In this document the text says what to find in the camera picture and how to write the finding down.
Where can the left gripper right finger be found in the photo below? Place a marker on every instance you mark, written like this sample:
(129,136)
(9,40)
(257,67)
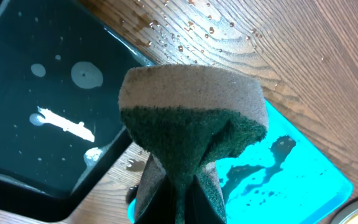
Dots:
(198,210)

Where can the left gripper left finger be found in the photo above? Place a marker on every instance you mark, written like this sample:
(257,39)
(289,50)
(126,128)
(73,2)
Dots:
(162,207)

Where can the green scrub sponge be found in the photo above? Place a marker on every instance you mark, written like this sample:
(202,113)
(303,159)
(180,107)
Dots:
(188,117)

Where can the teal plastic tray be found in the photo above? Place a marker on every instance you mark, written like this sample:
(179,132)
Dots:
(282,179)

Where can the black water basin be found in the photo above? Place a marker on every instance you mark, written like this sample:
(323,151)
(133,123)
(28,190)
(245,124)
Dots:
(61,70)

